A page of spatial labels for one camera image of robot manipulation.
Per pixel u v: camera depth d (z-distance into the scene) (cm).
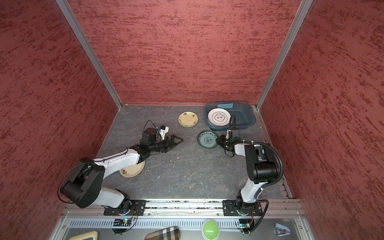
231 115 110
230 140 78
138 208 73
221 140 89
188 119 111
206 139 101
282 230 68
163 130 81
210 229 68
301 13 73
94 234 65
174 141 78
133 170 85
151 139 69
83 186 43
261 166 47
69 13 73
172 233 65
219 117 110
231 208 74
